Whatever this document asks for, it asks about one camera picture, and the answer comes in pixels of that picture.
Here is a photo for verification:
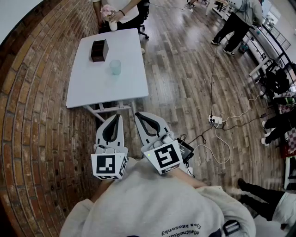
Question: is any pink flower bunch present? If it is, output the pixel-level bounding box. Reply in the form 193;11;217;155
100;5;117;22

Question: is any person's right forearm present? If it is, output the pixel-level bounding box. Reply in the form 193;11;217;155
171;168;210;188

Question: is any grey sweatshirt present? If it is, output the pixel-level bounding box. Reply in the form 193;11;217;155
59;157;256;237

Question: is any thin white cable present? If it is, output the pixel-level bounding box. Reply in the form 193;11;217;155
221;94;264;123

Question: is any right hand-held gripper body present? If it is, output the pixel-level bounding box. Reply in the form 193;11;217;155
141;131;183;175

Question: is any white power strip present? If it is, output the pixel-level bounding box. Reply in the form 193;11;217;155
207;115;222;125

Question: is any white table leg frame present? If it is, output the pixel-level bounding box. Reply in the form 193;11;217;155
83;99;137;123

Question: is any looped white cable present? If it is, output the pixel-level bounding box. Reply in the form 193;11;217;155
188;124;232;165

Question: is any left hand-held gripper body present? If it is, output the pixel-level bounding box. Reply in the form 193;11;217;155
91;143;129;181

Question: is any person's left forearm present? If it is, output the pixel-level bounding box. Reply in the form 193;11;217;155
90;179;116;202

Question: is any long black cable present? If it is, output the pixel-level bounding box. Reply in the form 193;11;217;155
209;44;219;118

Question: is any short black cable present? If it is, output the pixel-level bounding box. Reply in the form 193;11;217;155
187;117;266;149

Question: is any white desk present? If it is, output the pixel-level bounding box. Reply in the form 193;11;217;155
242;27;285;81

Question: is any dark brown box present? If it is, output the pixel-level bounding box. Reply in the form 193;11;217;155
91;39;110;62

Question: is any black backpack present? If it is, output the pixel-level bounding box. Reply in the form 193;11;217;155
265;69;291;94

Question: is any black office chair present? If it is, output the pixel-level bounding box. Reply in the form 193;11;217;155
137;0;150;39

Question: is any translucent green cup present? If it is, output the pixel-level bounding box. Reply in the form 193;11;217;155
109;59;122;75

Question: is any purple checkered cloth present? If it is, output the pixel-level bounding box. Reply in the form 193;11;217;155
286;129;296;154

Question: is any black strap buckle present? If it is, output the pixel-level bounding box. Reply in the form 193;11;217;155
223;219;241;236

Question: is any black device box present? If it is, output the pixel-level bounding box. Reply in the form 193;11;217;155
177;137;195;162

